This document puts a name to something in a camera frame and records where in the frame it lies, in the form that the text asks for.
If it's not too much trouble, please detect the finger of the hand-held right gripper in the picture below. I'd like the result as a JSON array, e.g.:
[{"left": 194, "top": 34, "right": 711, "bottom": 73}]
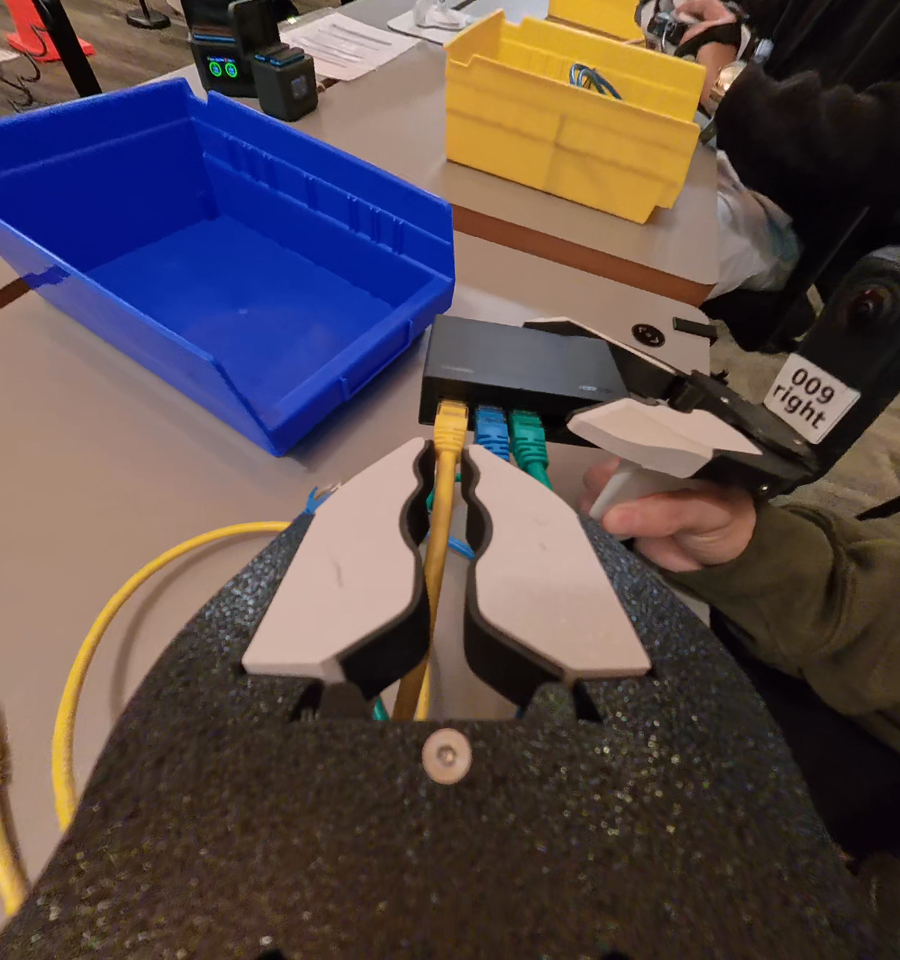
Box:
[
  {"left": 523, "top": 316, "right": 697, "bottom": 400},
  {"left": 566, "top": 397, "right": 763, "bottom": 481}
]

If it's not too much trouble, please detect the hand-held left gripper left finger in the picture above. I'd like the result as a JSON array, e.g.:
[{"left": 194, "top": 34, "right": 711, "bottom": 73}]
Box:
[{"left": 241, "top": 438, "right": 433, "bottom": 700}]

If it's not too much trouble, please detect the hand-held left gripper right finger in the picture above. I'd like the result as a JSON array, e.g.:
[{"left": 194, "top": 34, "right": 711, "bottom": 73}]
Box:
[{"left": 461, "top": 445, "right": 652, "bottom": 711}]

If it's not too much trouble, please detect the black network switch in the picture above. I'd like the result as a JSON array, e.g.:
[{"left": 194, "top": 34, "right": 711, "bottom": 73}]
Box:
[{"left": 418, "top": 315, "right": 631, "bottom": 450}]

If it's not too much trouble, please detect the yellow ethernet cable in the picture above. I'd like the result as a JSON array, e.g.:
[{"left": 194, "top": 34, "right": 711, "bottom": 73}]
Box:
[{"left": 0, "top": 399, "right": 471, "bottom": 918}]

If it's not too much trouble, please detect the green ethernet cable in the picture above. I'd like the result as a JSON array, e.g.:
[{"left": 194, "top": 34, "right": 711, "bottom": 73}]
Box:
[{"left": 371, "top": 409, "right": 555, "bottom": 723}]

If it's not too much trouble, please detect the blue ethernet cable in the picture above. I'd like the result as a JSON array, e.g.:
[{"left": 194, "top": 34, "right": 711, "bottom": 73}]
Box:
[{"left": 302, "top": 405, "right": 513, "bottom": 562}]

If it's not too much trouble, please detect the blue plastic bin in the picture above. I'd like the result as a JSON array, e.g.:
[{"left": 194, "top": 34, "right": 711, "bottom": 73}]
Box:
[{"left": 0, "top": 77, "right": 456, "bottom": 459}]

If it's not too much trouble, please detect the person's right forearm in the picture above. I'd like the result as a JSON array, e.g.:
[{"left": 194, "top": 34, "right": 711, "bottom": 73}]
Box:
[{"left": 663, "top": 501, "right": 900, "bottom": 774}]

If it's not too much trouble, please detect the person's right hand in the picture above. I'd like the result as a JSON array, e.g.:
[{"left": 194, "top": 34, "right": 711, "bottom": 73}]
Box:
[{"left": 577, "top": 457, "right": 759, "bottom": 575}]

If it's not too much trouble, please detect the large yellow plastic bin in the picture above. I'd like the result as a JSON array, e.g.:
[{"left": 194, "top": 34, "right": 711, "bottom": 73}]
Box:
[{"left": 444, "top": 9, "right": 708, "bottom": 225}]

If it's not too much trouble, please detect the printed white paper sheet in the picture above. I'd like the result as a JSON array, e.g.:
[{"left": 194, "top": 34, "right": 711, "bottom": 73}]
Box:
[{"left": 279, "top": 10, "right": 423, "bottom": 82}]

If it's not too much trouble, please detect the small black charger box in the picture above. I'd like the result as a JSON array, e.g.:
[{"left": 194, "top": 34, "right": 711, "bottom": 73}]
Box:
[{"left": 250, "top": 42, "right": 319, "bottom": 123}]

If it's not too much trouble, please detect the black charger with green lights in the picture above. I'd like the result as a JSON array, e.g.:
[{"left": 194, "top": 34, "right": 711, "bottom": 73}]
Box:
[{"left": 180, "top": 0, "right": 282, "bottom": 99}]

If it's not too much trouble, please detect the black stand pole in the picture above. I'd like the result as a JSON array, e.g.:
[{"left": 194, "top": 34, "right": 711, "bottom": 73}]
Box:
[{"left": 36, "top": 0, "right": 105, "bottom": 100}]

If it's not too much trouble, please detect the orange traffic cone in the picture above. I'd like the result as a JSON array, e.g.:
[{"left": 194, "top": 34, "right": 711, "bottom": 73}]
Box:
[{"left": 6, "top": 0, "right": 96, "bottom": 60}]

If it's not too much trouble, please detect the blue cable in yellow bin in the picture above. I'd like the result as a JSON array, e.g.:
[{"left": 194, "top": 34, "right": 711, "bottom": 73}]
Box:
[{"left": 567, "top": 63, "right": 624, "bottom": 100}]

